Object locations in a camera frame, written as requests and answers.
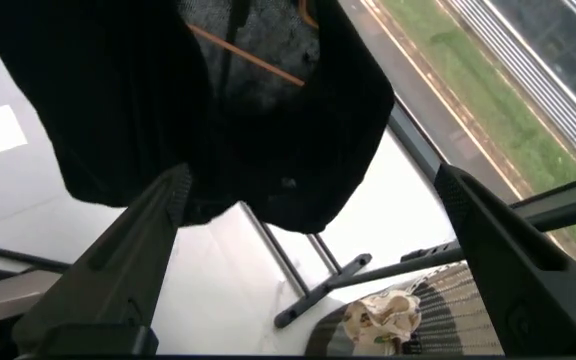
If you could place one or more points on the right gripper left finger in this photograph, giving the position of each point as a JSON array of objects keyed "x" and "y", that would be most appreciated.
[{"x": 113, "y": 270}]

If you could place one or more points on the pink clothes hanger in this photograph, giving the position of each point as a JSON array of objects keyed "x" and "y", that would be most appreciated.
[{"x": 248, "y": 56}]

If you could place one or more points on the cream printed garment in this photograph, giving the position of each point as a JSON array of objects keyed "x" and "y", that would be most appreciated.
[{"x": 383, "y": 315}]

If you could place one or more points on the white laundry basket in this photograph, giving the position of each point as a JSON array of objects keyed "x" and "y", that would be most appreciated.
[{"x": 458, "y": 320}]

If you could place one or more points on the black clothes rack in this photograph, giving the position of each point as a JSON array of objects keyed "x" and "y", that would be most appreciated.
[{"x": 318, "y": 293}]

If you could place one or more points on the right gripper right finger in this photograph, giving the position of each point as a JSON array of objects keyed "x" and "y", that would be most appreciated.
[{"x": 523, "y": 280}]

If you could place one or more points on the black garment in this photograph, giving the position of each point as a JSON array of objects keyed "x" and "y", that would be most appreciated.
[{"x": 118, "y": 100}]

